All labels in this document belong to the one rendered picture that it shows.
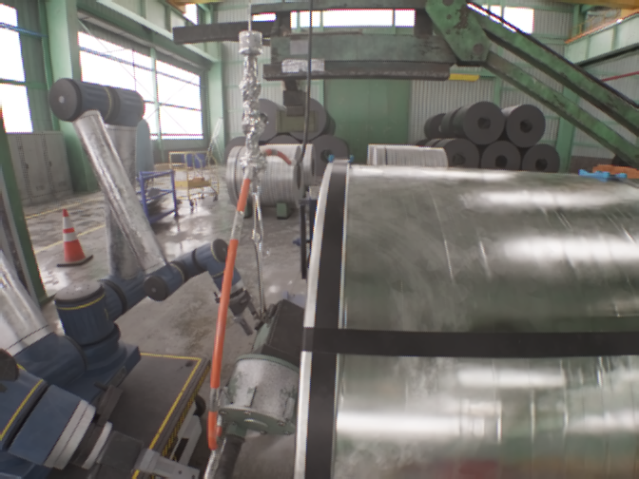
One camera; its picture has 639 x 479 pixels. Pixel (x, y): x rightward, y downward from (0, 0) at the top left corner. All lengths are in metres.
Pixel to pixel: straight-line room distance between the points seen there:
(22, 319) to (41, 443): 0.29
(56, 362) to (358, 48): 1.37
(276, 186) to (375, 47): 4.52
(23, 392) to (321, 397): 0.43
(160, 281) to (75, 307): 0.41
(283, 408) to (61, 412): 0.34
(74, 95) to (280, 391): 1.11
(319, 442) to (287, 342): 0.27
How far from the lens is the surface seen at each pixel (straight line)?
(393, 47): 1.40
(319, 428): 0.42
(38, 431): 0.60
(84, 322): 1.51
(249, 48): 0.55
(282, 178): 5.63
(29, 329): 0.81
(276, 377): 0.59
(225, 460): 0.71
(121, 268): 1.64
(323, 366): 0.41
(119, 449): 0.59
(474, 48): 1.42
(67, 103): 1.31
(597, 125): 1.56
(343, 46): 1.39
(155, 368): 1.80
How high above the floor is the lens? 1.42
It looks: 18 degrees down
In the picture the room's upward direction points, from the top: straight up
